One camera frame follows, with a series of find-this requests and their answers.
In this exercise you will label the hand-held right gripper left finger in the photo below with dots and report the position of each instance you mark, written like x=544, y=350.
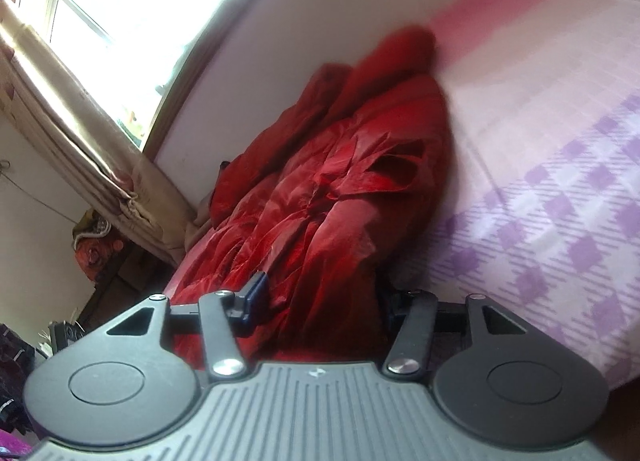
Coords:
x=256, y=297

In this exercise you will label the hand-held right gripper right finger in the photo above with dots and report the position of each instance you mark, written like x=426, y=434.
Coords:
x=417, y=326

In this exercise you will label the red puffer jacket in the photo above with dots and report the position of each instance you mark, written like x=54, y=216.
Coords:
x=325, y=191

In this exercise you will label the dark clothes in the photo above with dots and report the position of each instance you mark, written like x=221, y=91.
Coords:
x=12, y=371

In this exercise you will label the dark wooden cabinet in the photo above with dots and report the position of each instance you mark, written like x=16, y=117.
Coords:
x=120, y=286

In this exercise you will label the red patterned cloth bundle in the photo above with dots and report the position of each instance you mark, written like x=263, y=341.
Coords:
x=97, y=251

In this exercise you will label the pink purple checked bed sheet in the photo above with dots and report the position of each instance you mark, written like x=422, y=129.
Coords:
x=550, y=141

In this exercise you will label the beige curtain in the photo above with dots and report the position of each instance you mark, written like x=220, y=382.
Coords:
x=70, y=116

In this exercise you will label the purple shiny cloth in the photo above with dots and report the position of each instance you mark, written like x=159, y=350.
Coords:
x=12, y=446

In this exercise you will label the window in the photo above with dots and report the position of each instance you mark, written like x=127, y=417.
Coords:
x=125, y=16

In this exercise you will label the brown wooden window frame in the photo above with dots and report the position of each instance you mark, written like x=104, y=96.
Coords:
x=167, y=96

